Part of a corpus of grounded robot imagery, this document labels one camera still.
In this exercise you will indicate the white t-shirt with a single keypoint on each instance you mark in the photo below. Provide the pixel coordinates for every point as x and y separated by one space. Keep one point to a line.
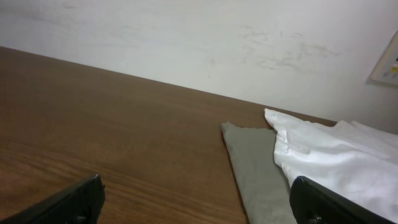
351 159

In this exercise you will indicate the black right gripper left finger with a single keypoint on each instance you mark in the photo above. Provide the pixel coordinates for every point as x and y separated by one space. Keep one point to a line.
80 203

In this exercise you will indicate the beige wall control panel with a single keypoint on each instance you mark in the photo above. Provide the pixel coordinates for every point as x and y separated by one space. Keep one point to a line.
386 68

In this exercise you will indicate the khaki grey shorts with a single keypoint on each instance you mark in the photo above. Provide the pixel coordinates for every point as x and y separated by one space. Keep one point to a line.
262 185

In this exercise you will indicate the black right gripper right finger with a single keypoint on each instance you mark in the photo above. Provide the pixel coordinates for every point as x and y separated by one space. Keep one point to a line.
312 203

